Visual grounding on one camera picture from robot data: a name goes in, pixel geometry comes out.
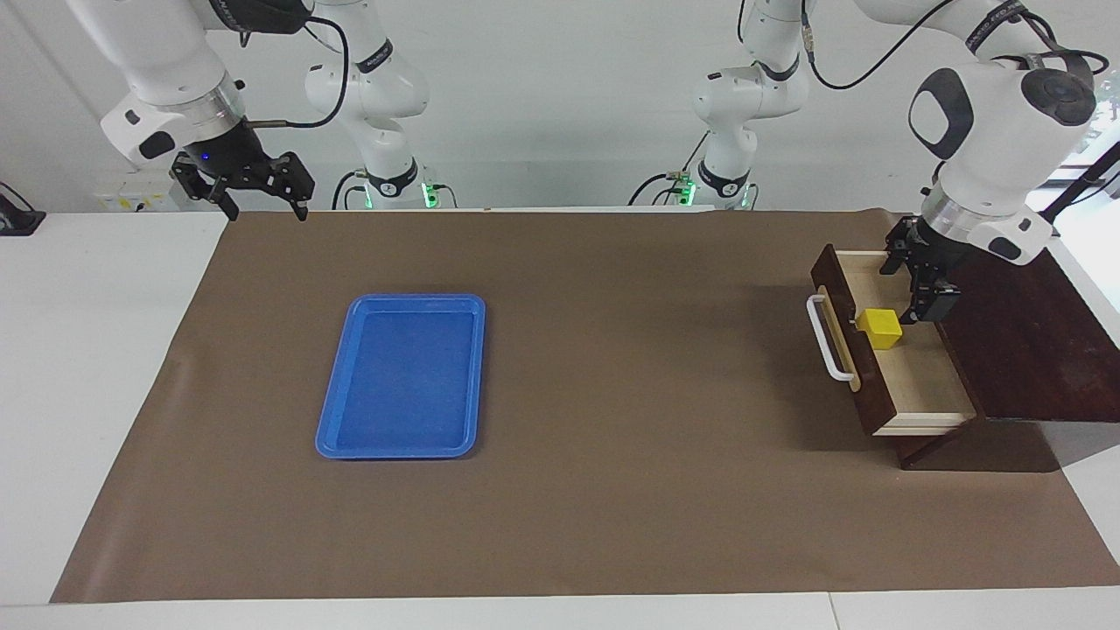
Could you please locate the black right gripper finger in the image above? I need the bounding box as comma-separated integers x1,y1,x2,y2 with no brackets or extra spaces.
265,150,317,222
171,154,242,222

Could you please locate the wooden drawer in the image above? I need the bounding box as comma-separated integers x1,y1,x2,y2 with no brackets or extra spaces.
805,243,979,437

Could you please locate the dark wooden cabinet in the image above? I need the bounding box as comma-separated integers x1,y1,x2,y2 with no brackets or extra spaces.
884,234,1120,472

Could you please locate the white wall socket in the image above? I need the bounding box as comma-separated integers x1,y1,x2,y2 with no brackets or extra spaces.
94,169,182,214

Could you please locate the white drawer handle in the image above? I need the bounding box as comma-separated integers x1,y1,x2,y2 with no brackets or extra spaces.
805,285,864,393

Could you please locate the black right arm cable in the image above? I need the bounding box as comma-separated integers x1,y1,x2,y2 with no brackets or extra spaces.
238,16,351,130

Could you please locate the yellow block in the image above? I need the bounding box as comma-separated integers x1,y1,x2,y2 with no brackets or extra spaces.
856,308,903,351

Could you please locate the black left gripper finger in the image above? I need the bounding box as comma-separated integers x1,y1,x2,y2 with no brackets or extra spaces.
878,229,913,277
908,276,961,326

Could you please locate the brown table mat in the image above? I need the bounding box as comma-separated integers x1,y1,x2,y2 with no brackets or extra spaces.
50,208,1120,605

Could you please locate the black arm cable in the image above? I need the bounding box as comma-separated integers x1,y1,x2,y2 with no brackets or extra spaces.
739,0,1095,93
238,16,351,130

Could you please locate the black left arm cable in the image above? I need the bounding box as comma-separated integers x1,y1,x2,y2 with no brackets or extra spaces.
739,0,1095,93

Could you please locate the black camera stand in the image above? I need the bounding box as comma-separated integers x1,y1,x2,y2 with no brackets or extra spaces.
1037,140,1120,237
0,181,46,237

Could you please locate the black base cable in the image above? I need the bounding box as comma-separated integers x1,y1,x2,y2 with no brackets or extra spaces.
628,171,701,207
331,169,373,211

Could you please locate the blue plastic tray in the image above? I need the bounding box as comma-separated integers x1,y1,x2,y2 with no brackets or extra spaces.
315,293,487,460

